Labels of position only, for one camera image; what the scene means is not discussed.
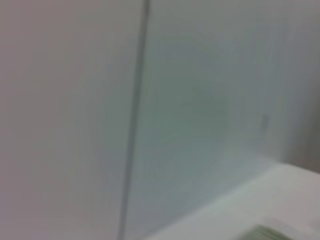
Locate pale green ribbed towel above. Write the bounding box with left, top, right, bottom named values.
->
left=246, top=224, right=320, bottom=240

